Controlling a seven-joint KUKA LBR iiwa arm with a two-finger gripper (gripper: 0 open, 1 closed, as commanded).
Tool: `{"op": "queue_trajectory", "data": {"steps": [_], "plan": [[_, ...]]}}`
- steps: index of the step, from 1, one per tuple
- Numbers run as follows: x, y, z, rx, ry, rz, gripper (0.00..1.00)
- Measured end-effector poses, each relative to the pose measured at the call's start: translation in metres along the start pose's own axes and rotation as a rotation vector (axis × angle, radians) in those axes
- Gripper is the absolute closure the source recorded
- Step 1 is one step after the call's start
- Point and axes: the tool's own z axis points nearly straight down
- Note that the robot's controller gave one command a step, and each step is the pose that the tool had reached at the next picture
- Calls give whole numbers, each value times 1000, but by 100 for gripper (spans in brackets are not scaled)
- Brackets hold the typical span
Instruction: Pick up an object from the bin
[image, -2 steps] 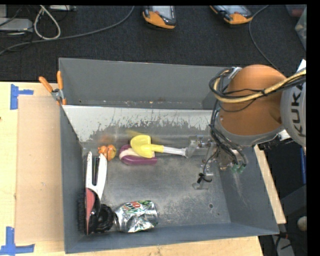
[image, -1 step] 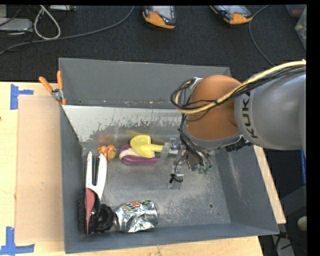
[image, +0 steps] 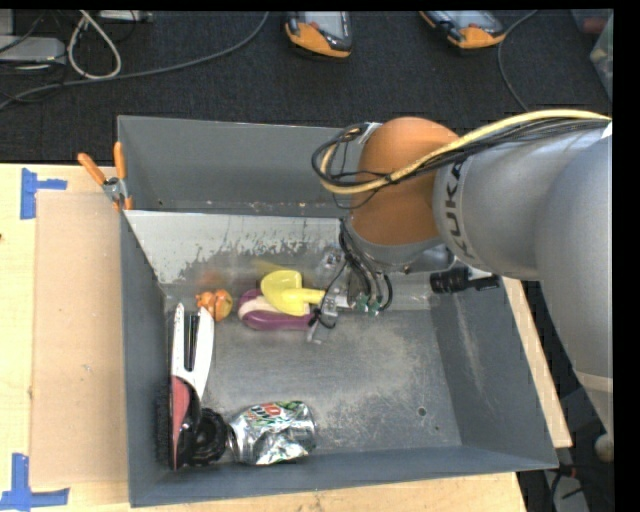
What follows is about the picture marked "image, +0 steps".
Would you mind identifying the crushed silver soda can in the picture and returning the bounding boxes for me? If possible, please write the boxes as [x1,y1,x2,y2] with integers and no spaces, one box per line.
[226,399,319,467]

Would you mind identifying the grey metal bin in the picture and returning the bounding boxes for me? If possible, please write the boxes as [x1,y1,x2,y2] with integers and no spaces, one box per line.
[115,114,560,509]

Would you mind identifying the brown cardboard board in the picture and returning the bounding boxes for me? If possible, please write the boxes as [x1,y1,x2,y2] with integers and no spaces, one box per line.
[27,191,132,492]

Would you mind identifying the purple and white toy eggplant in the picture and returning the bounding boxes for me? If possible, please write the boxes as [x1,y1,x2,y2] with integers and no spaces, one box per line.
[236,288,317,332]

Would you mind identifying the black round lid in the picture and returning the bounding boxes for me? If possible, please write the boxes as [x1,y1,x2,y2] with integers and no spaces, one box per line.
[189,407,231,467]

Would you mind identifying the yellow toy scoop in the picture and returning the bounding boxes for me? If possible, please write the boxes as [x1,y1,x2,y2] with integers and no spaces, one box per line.
[259,269,327,318]

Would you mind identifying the black cylinder on white bracket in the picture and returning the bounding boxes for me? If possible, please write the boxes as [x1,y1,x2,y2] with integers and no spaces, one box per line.
[428,264,502,296]

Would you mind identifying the orange toy figure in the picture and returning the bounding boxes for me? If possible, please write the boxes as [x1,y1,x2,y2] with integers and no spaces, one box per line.
[195,288,235,323]

